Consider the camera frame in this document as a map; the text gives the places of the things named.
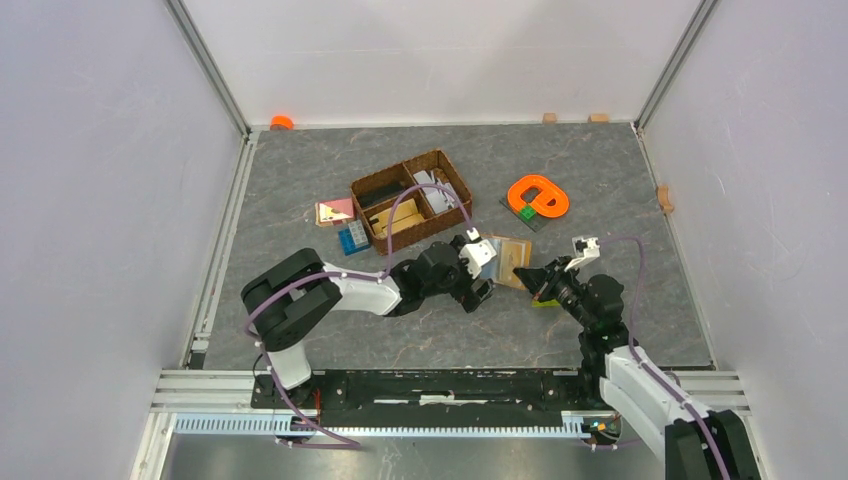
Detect orange plastic ring toy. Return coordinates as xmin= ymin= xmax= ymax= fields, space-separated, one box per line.
xmin=505 ymin=174 xmax=571 ymax=219

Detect black cards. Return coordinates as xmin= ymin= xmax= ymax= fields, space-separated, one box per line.
xmin=356 ymin=181 xmax=406 ymax=209

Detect silver cards pile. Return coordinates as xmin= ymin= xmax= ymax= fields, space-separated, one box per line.
xmin=412 ymin=170 xmax=459 ymax=214

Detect wooden clip on wall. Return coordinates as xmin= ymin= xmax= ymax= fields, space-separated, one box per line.
xmin=656 ymin=185 xmax=675 ymax=215

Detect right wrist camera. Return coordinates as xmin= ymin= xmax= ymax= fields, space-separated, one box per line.
xmin=566 ymin=236 xmax=600 ymax=271

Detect pink and green brick stack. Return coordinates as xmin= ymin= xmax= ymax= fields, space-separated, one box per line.
xmin=531 ymin=299 xmax=560 ymax=308

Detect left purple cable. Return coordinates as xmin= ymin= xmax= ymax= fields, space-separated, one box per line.
xmin=243 ymin=183 xmax=475 ymax=450

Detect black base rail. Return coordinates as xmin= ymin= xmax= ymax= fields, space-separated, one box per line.
xmin=250 ymin=369 xmax=622 ymax=429

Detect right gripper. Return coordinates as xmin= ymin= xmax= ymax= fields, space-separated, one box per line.
xmin=513 ymin=255 xmax=594 ymax=330

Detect yellow leather card holder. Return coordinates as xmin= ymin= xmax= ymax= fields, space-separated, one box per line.
xmin=481 ymin=235 xmax=532 ymax=290

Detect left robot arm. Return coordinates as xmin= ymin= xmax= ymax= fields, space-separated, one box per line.
xmin=241 ymin=235 xmax=497 ymax=408

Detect orange tape roll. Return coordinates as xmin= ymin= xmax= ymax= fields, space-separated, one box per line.
xmin=269 ymin=115 xmax=294 ymax=131

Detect blue toy brick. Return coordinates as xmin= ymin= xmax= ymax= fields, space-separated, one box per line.
xmin=337 ymin=220 xmax=370 ymax=256

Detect brown woven basket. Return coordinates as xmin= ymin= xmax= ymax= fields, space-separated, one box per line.
xmin=350 ymin=149 xmax=473 ymax=256

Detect pink card box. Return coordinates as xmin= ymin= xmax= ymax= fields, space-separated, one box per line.
xmin=315 ymin=197 xmax=356 ymax=227

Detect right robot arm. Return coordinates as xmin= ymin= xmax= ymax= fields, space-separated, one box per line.
xmin=513 ymin=256 xmax=761 ymax=479

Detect gold VIP cards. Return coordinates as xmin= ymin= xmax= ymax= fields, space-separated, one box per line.
xmin=368 ymin=199 xmax=425 ymax=239

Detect green toy brick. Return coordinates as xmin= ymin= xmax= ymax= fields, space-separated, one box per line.
xmin=518 ymin=205 xmax=537 ymax=223

